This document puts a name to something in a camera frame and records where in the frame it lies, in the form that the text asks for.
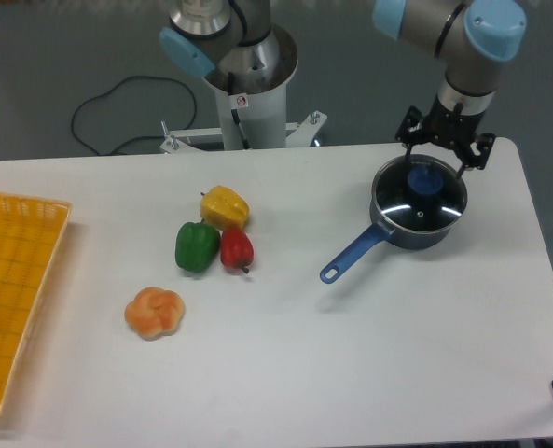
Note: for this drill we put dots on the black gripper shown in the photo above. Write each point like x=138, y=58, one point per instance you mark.
x=451, y=123

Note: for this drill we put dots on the glass lid blue knob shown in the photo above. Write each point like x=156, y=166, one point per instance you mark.
x=419, y=193

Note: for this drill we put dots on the blue saucepan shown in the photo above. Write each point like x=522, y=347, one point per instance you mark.
x=380, y=230

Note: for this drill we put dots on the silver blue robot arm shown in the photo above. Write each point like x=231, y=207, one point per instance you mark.
x=474, y=38

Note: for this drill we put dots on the yellow bell pepper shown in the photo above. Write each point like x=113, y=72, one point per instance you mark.
x=224, y=208

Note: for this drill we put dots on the red bell pepper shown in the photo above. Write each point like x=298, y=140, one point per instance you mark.
x=236, y=252

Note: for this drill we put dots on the green bell pepper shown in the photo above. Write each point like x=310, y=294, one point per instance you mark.
x=196, y=246

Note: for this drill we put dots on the orange knotted bread roll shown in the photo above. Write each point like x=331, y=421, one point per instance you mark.
x=154, y=312

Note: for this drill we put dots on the yellow woven basket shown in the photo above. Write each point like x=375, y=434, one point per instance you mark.
x=31, y=230

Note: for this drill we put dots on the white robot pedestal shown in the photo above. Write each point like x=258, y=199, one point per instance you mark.
x=249, y=87

